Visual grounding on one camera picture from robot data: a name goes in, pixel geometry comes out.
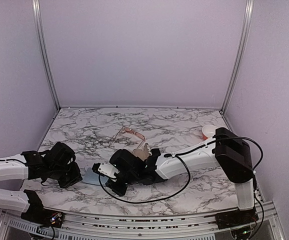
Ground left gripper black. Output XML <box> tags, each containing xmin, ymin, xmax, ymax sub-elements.
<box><xmin>48</xmin><ymin>161</ymin><xmax>82</xmax><ymax>189</ymax></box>

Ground blue cleaning cloth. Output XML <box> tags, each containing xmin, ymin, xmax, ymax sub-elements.
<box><xmin>82</xmin><ymin>167</ymin><xmax>109</xmax><ymax>186</ymax></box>

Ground striped flag glasses pouch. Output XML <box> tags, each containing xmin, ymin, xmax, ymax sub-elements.
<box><xmin>132</xmin><ymin>143</ymin><xmax>152</xmax><ymax>161</ymax></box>

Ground black glasses case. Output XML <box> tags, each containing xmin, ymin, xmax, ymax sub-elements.
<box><xmin>151</xmin><ymin>148</ymin><xmax>161</xmax><ymax>157</ymax></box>

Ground pink frame sunglasses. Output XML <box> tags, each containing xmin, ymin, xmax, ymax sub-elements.
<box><xmin>109</xmin><ymin>125</ymin><xmax>146</xmax><ymax>150</ymax></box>

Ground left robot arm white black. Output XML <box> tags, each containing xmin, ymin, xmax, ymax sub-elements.
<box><xmin>0</xmin><ymin>142</ymin><xmax>82</xmax><ymax>227</ymax></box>

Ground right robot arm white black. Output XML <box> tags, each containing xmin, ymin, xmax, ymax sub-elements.
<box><xmin>98</xmin><ymin>127</ymin><xmax>256</xmax><ymax>224</ymax></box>

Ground orange white bowl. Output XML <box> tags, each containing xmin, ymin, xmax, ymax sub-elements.
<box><xmin>201</xmin><ymin>124</ymin><xmax>218</xmax><ymax>140</ymax></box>

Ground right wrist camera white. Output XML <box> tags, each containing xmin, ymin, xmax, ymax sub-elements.
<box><xmin>91</xmin><ymin>163</ymin><xmax>120</xmax><ymax>182</ymax></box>

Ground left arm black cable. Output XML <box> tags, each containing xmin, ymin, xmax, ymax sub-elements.
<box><xmin>0</xmin><ymin>156</ymin><xmax>73</xmax><ymax>187</ymax></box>

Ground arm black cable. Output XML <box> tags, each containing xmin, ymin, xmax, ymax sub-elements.
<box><xmin>98</xmin><ymin>136</ymin><xmax>264</xmax><ymax>240</ymax></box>
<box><xmin>0</xmin><ymin>156</ymin><xmax>73</xmax><ymax>187</ymax></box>

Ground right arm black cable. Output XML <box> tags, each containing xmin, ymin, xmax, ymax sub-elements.
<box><xmin>98</xmin><ymin>136</ymin><xmax>264</xmax><ymax>240</ymax></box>

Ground front aluminium rail base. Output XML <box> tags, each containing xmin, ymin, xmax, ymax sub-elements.
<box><xmin>0</xmin><ymin>201</ymin><xmax>286</xmax><ymax>240</ymax></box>

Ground left aluminium frame post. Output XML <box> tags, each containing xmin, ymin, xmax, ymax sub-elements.
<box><xmin>32</xmin><ymin>0</ymin><xmax>61</xmax><ymax>112</ymax></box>

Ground aluminium frame post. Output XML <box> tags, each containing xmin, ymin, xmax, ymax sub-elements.
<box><xmin>32</xmin><ymin>0</ymin><xmax>61</xmax><ymax>112</ymax></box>
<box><xmin>220</xmin><ymin>0</ymin><xmax>255</xmax><ymax>115</ymax></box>

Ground right aluminium frame post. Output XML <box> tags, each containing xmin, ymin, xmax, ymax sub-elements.
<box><xmin>220</xmin><ymin>0</ymin><xmax>255</xmax><ymax>115</ymax></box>

